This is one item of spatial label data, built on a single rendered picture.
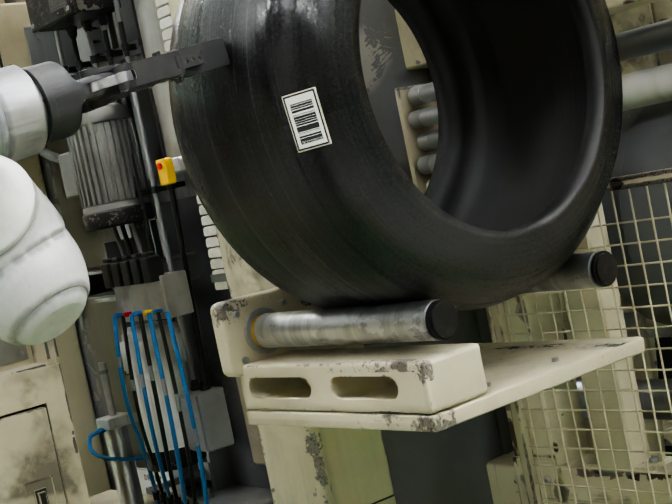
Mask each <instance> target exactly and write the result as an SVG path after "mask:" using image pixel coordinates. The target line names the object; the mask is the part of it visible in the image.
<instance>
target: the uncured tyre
mask: <svg viewBox="0 0 672 504"><path fill-rule="evenodd" d="M388 1H389V2H390V3H391V5H392V6H393V7H394V8H395V9H396V10H397V11H398V13H399V14H400V15H401V16H402V18H403V19H404V21H405V22H406V23H407V25H408V26H409V28H410V30H411V31H412V33H413V35H414V36H415V38H416V40H417V42H418V44H419V46H420V48H421V50H422V52H423V55H424V57H425V60H426V62H427V65H428V68H429V71H430V74H431V78H432V81H433V85H434V90H435V95H436V101H437V109H438V146H437V154H436V160H435V165H434V169H433V172H432V176H431V179H430V182H429V184H428V187H427V189H426V192H425V194H423V193H422V192H421V191H420V190H419V189H418V188H417V187H416V186H415V185H414V184H413V182H412V181H411V180H410V179H409V177H408V176H407V175H406V174H405V172H404V171H403V170H402V168H401V167H400V165H399V164H398V162H397V161H396V159H395V157H394V156H393V154H392V152H391V151H390V149H389V147H388V145H387V143H386V141H385V139H384V137H383V135H382V133H381V131H380V129H379V126H378V124H377V121H376V119H375V116H374V113H373V110H372V107H371V104H370V101H369V97H368V94H367V90H366V86H365V81H364V76H363V70H362V64H361V55H360V41H359V24H360V10H361V2H362V0H180V1H179V4H178V8H177V11H176V15H175V19H174V24H173V29H172V35H171V42H170V51H172V50H177V49H181V48H184V47H188V46H191V45H195V44H199V43H202V42H206V41H209V40H213V39H216V38H220V37H221V38H222V39H223V42H224V45H225V48H226V51H227V54H228V57H229V60H230V64H229V65H226V66H224V67H221V68H218V69H214V70H211V71H208V72H204V73H201V74H197V75H194V76H191V77H187V78H184V81H185V82H183V83H180V84H177V85H176V82H175V81H174V82H171V80H170V79H169V96H170V105H171V113H172V119H173V125H174V129H175V134H176V138H177V142H178V146H179V149H180V153H181V156H182V159H183V162H184V165H185V168H186V170H187V173H188V175H189V178H190V180H191V183H192V185H193V187H194V189H195V191H196V193H197V195H198V197H199V199H200V201H201V203H202V205H203V207H204V208H205V210H206V212H207V214H208V215H209V217H210V218H211V220H212V222H213V223H214V225H215V226H216V227H217V229H218V230H219V232H220V233H221V234H222V236H223V237H224V238H225V240H226V241H227V242H228V243H229V244H230V246H231V247H232V248H233V249H234V250H235V251H236V252H237V254H238V255H239V256H240V257H241V258H242V259H243V260H244V261H245V262H246V263H247V264H248V265H249V266H251V267H252V268H253V269H254V270H255V271H256V272H257V273H259V274H260V275H261V276H262V277H264V278H265V279H266V280H268V281H269V282H271V283H272V284H274V285H275V286H277V287H278V288H280V289H281V290H283V291H285V292H287V293H288V294H290V295H292V296H294V297H296V298H299V299H301V300H303V301H306V302H308V303H311V304H313V305H316V306H319V307H321V308H334V307H346V306H361V305H374V304H386V303H398V302H411V301H423V300H436V299H440V300H441V299H444V300H448V301H449V302H451V303H452V304H454V305H464V306H462V307H460V308H457V309H456V311H468V310H477V309H482V308H487V307H490V306H494V305H497V304H500V303H502V302H505V301H507V300H509V299H511V298H513V297H515V296H518V295H520V294H522V293H524V292H526V291H528V290H530V289H532V288H533V287H535V286H537V285H538V284H540V283H542V282H543V281H544V280H546V279H547V278H548V277H550V276H551V275H552V274H553V273H555V272H556V271H557V270H558V269H559V268H560V267H561V266H562V265H563V264H564V263H565V262H566V261H567V260H568V259H569V257H570V256H571V255H572V254H573V253H574V251H575V250H576V249H577V247H578V246H579V244H580V243H581V242H582V240H583V239H584V237H585V235H586V234H587V232H588V230H589V228H590V226H591V225H592V223H593V221H594V219H595V216H596V214H597V212H598V210H599V207H600V205H601V202H602V200H603V197H604V194H605V192H606V189H607V187H608V184H609V181H610V179H611V175H612V172H613V169H614V165H615V161H616V157H617V153H618V147H619V142H620V135H621V126H622V110H623V91H622V75H621V66H620V58H619V52H618V46H617V41H616V36H615V32H614V28H613V24H612V20H611V17H610V14H609V10H608V7H607V4H606V1H605V0H388ZM170 51H169V52H170ZM312 87H315V88H316V91H317V95H318V98H319V101H320V105H321V108H322V111H323V115H324V118H325V121H326V125H327V128H328V131H329V135H330V138H331V141H332V144H328V145H325V146H321V147H318V148H314V149H310V150H307V151H303V152H300V153H298V150H297V147H296V143H295V140H294V137H293V134H292V130H291V127H290V124H289V120H288V117H287V114H286V110H285V107H284V104H283V101H282V97H283V96H286V95H290V94H293V93H296V92H299V91H303V90H306V89H309V88H312Z"/></svg>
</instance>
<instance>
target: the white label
mask: <svg viewBox="0 0 672 504"><path fill-rule="evenodd" d="M282 101H283V104H284V107H285V110H286V114H287V117H288V120H289V124H290V127H291V130H292V134H293V137H294V140H295V143H296V147H297V150H298V153H300V152H303V151H307V150H310V149H314V148H318V147H321V146H325V145H328V144H332V141H331V138H330V135H329V131H328V128H327V125H326V121H325V118H324V115H323V111H322V108H321V105H320V101H319V98H318V95H317V91H316V88H315V87H312V88H309V89H306V90H303V91H299V92H296V93H293V94H290V95H286V96H283V97H282Z"/></svg>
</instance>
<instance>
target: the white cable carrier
mask: <svg viewBox="0 0 672 504"><path fill-rule="evenodd" d="M155 5H156V7H161V8H159V9H158V10H157V14H158V18H164V19H162V20H160V28H161V29H166V30H164V31H163V32H162V37H163V40H169V41H166V42H165V43H164V47H165V51H170V42H171V40H170V39H171V35H172V29H173V23H172V18H171V14H170V9H169V4H168V0H155ZM165 5H166V6H165ZM167 16H168V17H167ZM165 17H166V18H165ZM170 27H171V28H170ZM168 28H169V29H168ZM199 212H200V215H205V214H207V212H206V210H205V208H204V207H203V205H201V206H199ZM201 222H202V225H203V226H204V225H211V224H213V226H208V227H205V228H204V229H203V232H204V236H213V235H216V236H215V237H209V238H207V239H206V246H207V247H215V246H218V247H216V248H211V249H209V250H208V255H209V258H216V257H221V258H218V259H213V260H211V261H210V264H211V268H212V269H217V268H224V265H223V260H222V256H221V251H220V246H219V241H218V237H217V232H216V227H215V225H214V223H213V222H212V220H211V218H210V217H209V215H207V216H203V217H202V218H201ZM220 273H225V270H224V269H219V270H214V271H213V273H212V274H220ZM215 288H216V290H223V289H229V286H228V282H227V281H223V282H215Z"/></svg>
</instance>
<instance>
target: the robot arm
mask: <svg viewBox="0 0 672 504"><path fill-rule="evenodd" d="M229 64H230V60H229V57H228V54H227V51H226V48H225V45H224V42H223V39H222V38H221V37H220V38H216V39H213V40H209V41H206V42H202V43H199V44H195V45H191V46H188V47H184V48H181V49H177V50H172V51H170V52H167V53H165V54H161V53H160V51H157V52H155V53H153V54H152V57H149V58H145V59H141V60H137V61H133V62H129V63H124V64H120V63H118V64H113V65H109V66H105V67H102V68H96V67H92V68H88V69H84V70H82V71H79V73H78V74H73V75H69V73H68V72H67V71H66V69H65V68H63V67H62V66H61V65H59V64H58V63H55V62H44V63H40V64H37V65H33V66H29V67H25V68H22V69H21V68H19V67H18V66H15V65H13V64H10V65H9V66H7V67H3V68H0V339H1V340H3V341H5V342H7V343H10V344H13V345H38V344H41V343H44V342H47V341H49V340H51V339H53V338H55V337H57V336H58V335H60V334H62V333H63V332H64V331H66V330H67V329H68V328H69V327H70V326H71V325H72V324H73V323H74V322H75V321H76V320H77V319H78V318H79V316H80V315H81V314H82V312H83V310H84V308H85V306H86V300H87V298H88V295H89V292H90V283H89V277H88V272H87V268H86V264H85V261H84V259H83V256H82V254H81V251H80V249H79V247H78V245H77V244H76V242H75V241H74V239H73V238H72V236H71V235H70V233H69V232H68V230H67V229H66V228H65V223H64V220H63V218H62V217H61V215H60V214H59V212H58V211H57V210H56V208H55V207H54V206H53V204H52V203H51V202H50V201H49V200H48V198H47V197H46V196H45V195H44V194H43V193H42V191H41V190H40V189H39V188H38V187H37V186H36V184H35V183H34V182H33V181H32V179H31V178H30V177H29V176H28V174H27V173H26V172H25V170H24V169H23V168H22V167H21V166H20V165H18V164H17V163H16V162H15V161H18V160H21V159H24V158H28V157H31V156H34V155H37V154H39V153H40V152H41V151H42V150H43V149H44V147H45V144H48V143H51V142H54V141H57V140H60V139H65V138H67V137H70V136H72V135H74V134H75V133H76V132H77V131H78V130H79V128H80V125H81V122H82V114H86V113H88V112H91V111H93V110H96V109H99V108H101V107H103V106H106V105H108V104H109V103H112V102H114V101H116V100H119V99H122V98H124V97H127V96H129V94H130V93H132V92H135V91H139V90H142V89H145V88H149V89H150V88H153V86H155V85H156V84H159V83H160V84H161V83H162V84H164V83H167V81H168V80H169V79H170V80H171V82H174V81H175V82H176V85H177V84H180V83H183V82H185V81H184V78H187V77H191V76H194V75H197V74H201V73H204V72H208V71H211V70H214V69H218V68H221V67H224V66H226V65H229Z"/></svg>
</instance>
